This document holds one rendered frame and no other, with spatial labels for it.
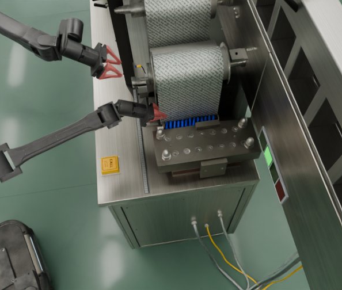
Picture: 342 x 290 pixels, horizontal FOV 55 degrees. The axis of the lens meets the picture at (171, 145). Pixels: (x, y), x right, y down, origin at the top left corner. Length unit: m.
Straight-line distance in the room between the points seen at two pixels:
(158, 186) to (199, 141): 0.25
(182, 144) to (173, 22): 0.45
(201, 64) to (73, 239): 1.53
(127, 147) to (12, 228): 1.02
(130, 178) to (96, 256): 0.97
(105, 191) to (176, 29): 0.69
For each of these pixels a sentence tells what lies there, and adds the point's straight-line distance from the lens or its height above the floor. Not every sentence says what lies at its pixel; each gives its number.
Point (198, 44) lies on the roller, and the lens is 1.32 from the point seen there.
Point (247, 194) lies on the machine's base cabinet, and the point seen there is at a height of 0.75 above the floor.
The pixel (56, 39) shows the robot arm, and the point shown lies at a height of 1.45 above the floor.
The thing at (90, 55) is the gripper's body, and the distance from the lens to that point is 1.10.
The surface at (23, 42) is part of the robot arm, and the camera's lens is 1.14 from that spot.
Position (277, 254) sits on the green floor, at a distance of 2.26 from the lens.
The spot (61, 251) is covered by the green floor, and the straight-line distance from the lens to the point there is 2.31.
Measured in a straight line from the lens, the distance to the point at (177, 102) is 1.25.
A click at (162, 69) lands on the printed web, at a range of 1.14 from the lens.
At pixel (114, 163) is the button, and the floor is 0.92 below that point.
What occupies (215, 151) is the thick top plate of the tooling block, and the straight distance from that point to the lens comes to 1.27.
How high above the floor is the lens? 2.13
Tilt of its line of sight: 60 degrees down
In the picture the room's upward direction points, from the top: 3 degrees counter-clockwise
